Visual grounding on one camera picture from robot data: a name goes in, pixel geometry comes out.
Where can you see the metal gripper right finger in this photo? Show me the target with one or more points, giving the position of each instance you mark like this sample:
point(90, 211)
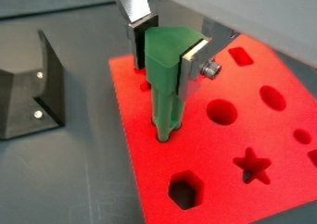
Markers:
point(196, 61)

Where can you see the green three prong peg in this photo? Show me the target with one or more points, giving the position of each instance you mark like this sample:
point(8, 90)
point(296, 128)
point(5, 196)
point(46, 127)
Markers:
point(164, 45)

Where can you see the black curved holder stand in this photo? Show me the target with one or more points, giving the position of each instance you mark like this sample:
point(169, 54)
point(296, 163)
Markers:
point(30, 84)

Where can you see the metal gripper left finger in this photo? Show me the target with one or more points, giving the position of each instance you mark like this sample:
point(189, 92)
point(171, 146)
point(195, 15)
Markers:
point(139, 20)

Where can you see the red shape sorter block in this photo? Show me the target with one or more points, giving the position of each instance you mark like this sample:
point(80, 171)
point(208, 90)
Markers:
point(240, 161)

